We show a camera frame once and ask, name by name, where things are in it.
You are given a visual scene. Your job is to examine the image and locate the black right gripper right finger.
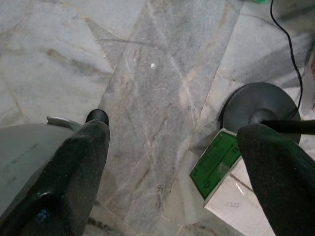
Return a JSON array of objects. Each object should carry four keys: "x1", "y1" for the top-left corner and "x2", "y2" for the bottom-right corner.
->
[{"x1": 236, "y1": 123, "x2": 315, "y2": 236}]

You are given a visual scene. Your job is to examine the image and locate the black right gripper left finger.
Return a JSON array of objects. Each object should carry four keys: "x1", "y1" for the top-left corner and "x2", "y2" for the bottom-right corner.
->
[{"x1": 0, "y1": 119, "x2": 110, "y2": 236}]

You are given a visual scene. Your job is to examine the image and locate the black stand pole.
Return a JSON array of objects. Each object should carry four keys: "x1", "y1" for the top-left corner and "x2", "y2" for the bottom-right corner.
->
[{"x1": 248, "y1": 109, "x2": 315, "y2": 135}]

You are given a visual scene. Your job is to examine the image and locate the white cardboard box green label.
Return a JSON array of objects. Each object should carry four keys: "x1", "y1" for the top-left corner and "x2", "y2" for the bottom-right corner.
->
[{"x1": 189, "y1": 130, "x2": 277, "y2": 236}]

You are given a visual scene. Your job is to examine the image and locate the black robot right foot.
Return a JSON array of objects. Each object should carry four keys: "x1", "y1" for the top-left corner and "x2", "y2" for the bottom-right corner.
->
[{"x1": 85, "y1": 109, "x2": 109, "y2": 125}]

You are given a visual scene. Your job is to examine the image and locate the black round stand base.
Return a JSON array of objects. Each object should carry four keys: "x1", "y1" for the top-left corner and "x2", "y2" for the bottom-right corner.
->
[{"x1": 219, "y1": 82, "x2": 302, "y2": 146}]

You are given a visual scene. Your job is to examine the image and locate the thin black cable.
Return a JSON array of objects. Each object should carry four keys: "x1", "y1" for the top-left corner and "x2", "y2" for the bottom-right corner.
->
[{"x1": 270, "y1": 0, "x2": 304, "y2": 117}]

